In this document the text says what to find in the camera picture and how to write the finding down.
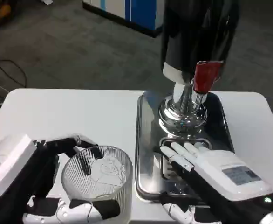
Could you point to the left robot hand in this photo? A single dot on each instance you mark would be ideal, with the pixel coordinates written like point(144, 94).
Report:
point(8, 161)

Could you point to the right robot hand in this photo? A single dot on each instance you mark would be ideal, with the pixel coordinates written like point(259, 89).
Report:
point(220, 170)

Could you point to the clear ribbed glass cup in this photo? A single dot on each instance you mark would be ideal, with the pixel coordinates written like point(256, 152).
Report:
point(104, 186)

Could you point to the steel drip tray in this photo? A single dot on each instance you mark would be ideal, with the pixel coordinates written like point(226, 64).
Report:
point(148, 163)

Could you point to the black drink dispenser chrome base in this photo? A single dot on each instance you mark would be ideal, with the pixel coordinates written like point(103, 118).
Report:
point(197, 35)

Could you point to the blue and white cabinet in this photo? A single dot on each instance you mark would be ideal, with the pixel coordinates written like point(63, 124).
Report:
point(131, 11)

